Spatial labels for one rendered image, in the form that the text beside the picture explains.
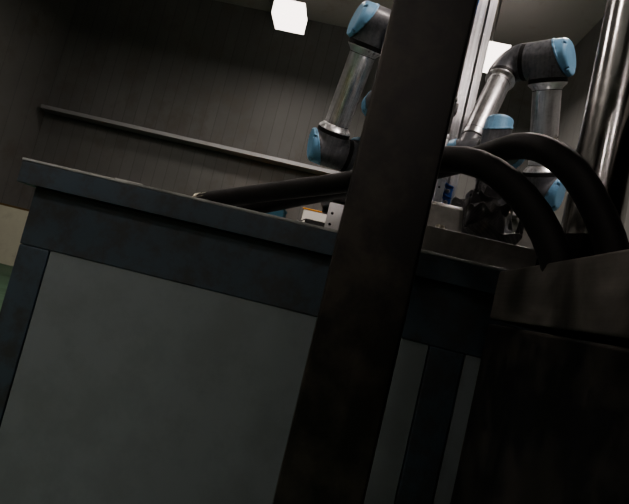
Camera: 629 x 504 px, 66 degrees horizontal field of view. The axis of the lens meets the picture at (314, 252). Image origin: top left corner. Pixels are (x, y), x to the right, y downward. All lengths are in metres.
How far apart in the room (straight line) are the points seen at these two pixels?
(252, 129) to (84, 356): 8.02
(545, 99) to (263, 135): 7.18
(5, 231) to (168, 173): 2.59
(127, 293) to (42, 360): 0.16
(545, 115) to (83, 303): 1.44
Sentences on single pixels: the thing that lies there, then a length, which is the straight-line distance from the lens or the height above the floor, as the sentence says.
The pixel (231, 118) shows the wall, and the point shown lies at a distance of 8.85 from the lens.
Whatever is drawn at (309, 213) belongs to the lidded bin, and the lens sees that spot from 7.65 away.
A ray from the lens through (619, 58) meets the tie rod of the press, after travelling 0.66.
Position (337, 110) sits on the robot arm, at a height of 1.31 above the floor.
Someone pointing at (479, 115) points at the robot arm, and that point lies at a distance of 1.64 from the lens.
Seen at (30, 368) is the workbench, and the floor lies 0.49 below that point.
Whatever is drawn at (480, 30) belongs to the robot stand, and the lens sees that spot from 2.20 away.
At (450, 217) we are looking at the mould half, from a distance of 0.98.
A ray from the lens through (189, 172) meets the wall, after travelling 8.75.
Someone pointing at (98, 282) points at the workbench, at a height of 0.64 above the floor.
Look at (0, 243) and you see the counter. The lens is 8.68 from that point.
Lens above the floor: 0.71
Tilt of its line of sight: 4 degrees up
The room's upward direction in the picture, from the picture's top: 14 degrees clockwise
